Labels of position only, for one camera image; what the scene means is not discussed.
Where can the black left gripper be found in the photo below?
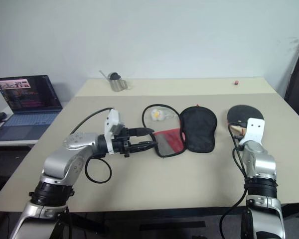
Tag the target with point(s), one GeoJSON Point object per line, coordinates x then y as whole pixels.
{"type": "Point", "coordinates": [120, 144]}

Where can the black red paddle case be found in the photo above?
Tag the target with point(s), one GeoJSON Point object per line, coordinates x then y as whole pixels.
{"type": "Point", "coordinates": [199, 129]}

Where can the black table tennis paddle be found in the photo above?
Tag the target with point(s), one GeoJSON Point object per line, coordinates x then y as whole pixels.
{"type": "Point", "coordinates": [239, 112]}

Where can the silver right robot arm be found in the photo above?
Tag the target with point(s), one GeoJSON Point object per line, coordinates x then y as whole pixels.
{"type": "Point", "coordinates": [261, 161]}

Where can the yellow white small object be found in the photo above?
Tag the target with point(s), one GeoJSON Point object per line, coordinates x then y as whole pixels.
{"type": "Point", "coordinates": [157, 114]}

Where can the steel pitcher cup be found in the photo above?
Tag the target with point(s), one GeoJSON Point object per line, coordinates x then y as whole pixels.
{"type": "Point", "coordinates": [118, 84]}

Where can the black lump in pitcher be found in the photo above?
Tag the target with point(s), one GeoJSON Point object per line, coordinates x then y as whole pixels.
{"type": "Point", "coordinates": [114, 75]}

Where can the thin clear stick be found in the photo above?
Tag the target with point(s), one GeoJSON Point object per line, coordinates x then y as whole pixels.
{"type": "Point", "coordinates": [104, 74]}

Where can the small red object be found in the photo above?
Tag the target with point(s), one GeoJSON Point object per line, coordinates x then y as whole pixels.
{"type": "Point", "coordinates": [236, 82]}

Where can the open blue laptop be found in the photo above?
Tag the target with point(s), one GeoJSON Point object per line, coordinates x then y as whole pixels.
{"type": "Point", "coordinates": [27, 104]}

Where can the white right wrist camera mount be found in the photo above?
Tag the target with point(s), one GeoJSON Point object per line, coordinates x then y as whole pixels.
{"type": "Point", "coordinates": [254, 129]}

